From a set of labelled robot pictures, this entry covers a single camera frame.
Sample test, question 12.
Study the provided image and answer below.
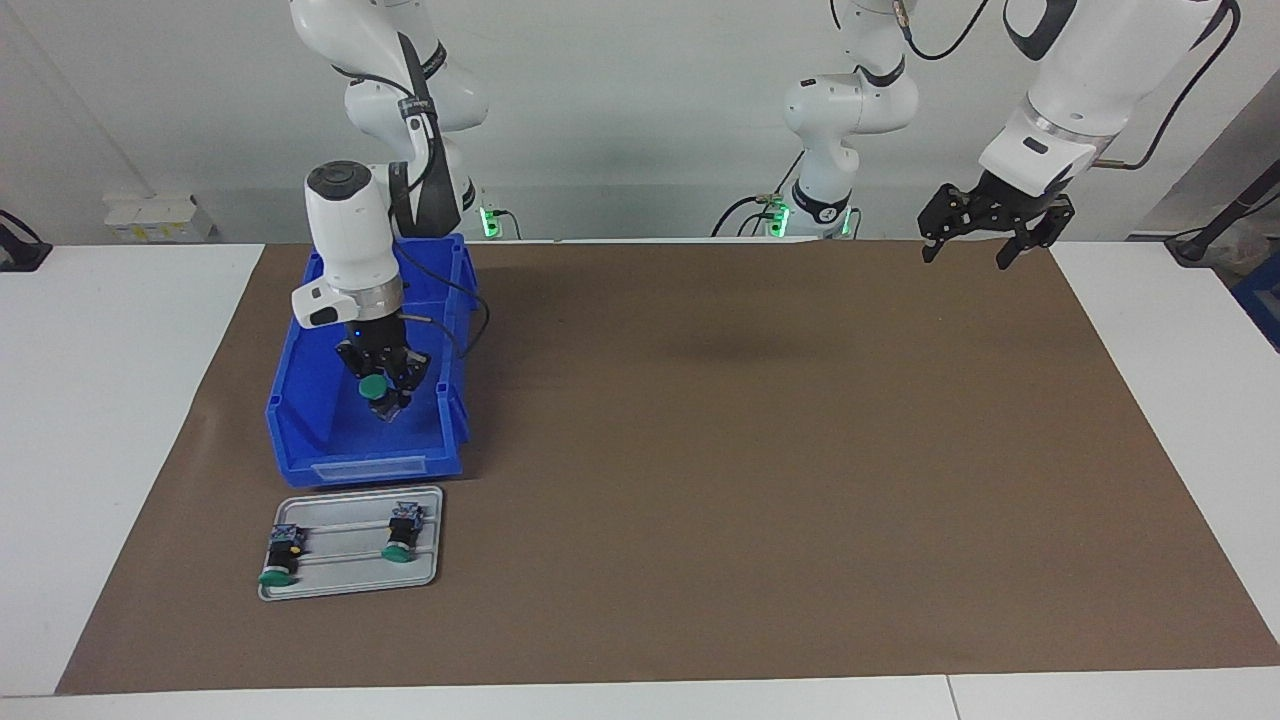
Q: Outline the brown table mat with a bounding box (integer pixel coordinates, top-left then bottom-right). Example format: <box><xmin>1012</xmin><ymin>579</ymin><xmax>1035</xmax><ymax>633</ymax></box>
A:
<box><xmin>55</xmin><ymin>238</ymin><xmax>1280</xmax><ymax>696</ymax></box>

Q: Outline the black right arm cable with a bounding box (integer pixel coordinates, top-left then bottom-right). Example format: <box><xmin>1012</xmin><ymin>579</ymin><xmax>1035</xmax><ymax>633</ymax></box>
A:
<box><xmin>330</xmin><ymin>60</ymin><xmax>491</xmax><ymax>359</ymax></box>

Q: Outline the black stand with pole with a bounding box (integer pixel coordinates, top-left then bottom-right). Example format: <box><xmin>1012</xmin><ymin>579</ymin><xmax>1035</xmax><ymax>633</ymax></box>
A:
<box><xmin>1165</xmin><ymin>158</ymin><xmax>1280</xmax><ymax>266</ymax></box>

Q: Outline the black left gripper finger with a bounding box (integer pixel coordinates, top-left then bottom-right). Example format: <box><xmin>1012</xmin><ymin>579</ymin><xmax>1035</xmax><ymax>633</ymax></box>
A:
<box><xmin>995</xmin><ymin>195</ymin><xmax>1078</xmax><ymax>272</ymax></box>
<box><xmin>918</xmin><ymin>183</ymin><xmax>977</xmax><ymax>265</ymax></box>

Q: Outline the blue plastic storage bin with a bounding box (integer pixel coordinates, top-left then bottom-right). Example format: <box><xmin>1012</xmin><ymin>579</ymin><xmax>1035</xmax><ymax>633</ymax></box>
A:
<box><xmin>265</xmin><ymin>233</ymin><xmax>479</xmax><ymax>489</ymax></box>

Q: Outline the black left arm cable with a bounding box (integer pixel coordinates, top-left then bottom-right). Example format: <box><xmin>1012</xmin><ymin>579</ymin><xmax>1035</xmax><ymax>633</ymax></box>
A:
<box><xmin>893</xmin><ymin>0</ymin><xmax>1241</xmax><ymax>171</ymax></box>

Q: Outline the grey metal tray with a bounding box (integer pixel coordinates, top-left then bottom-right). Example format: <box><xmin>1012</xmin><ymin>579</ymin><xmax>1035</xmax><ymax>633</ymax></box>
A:
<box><xmin>258</xmin><ymin>486</ymin><xmax>445</xmax><ymax>602</ymax></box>

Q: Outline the black table clamp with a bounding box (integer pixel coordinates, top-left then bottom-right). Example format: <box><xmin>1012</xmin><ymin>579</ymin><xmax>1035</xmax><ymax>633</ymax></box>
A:
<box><xmin>0</xmin><ymin>208</ymin><xmax>53</xmax><ymax>273</ymax></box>

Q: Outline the green push button switch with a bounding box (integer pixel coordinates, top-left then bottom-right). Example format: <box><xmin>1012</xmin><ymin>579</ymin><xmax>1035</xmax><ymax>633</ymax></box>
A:
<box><xmin>358</xmin><ymin>372</ymin><xmax>413</xmax><ymax>423</ymax></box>
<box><xmin>258</xmin><ymin>524</ymin><xmax>306</xmax><ymax>587</ymax></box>
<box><xmin>381</xmin><ymin>502</ymin><xmax>425</xmax><ymax>564</ymax></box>

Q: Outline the blue crate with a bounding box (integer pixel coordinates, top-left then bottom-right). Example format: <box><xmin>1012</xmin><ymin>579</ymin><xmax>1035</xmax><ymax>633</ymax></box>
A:
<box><xmin>1232</xmin><ymin>275</ymin><xmax>1280</xmax><ymax>353</ymax></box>

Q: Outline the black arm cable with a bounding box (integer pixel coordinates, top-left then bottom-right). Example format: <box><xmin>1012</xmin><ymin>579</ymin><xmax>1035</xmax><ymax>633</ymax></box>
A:
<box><xmin>330</xmin><ymin>60</ymin><xmax>491</xmax><ymax>359</ymax></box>
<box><xmin>893</xmin><ymin>0</ymin><xmax>1241</xmax><ymax>171</ymax></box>

